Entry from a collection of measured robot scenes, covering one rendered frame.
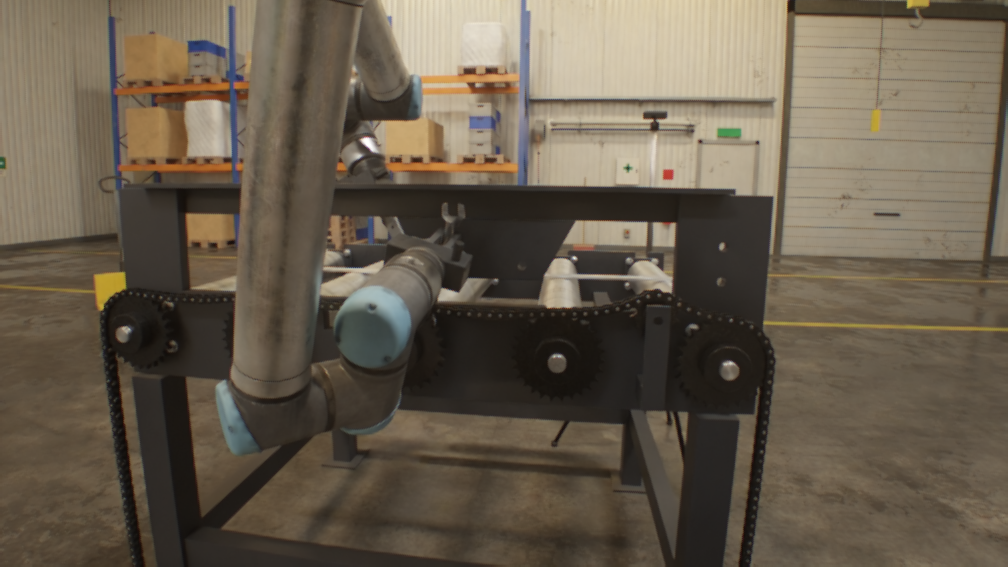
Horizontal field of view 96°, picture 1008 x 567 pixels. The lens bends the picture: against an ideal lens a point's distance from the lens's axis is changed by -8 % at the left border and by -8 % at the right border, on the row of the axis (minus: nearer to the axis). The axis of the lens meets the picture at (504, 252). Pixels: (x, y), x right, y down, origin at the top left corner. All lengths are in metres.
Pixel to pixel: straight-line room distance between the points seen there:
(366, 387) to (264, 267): 0.23
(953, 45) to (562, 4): 7.38
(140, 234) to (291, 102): 0.88
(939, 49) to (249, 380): 12.29
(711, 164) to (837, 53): 3.10
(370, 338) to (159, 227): 0.74
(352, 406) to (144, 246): 0.75
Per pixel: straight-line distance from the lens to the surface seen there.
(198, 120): 11.01
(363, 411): 0.69
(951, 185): 12.36
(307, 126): 0.46
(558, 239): 0.94
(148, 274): 1.30
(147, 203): 1.28
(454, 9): 10.79
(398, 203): 1.00
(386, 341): 0.61
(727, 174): 10.37
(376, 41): 0.87
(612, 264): 1.89
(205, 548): 1.48
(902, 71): 11.95
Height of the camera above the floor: 1.16
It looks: 7 degrees down
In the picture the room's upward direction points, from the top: 1 degrees clockwise
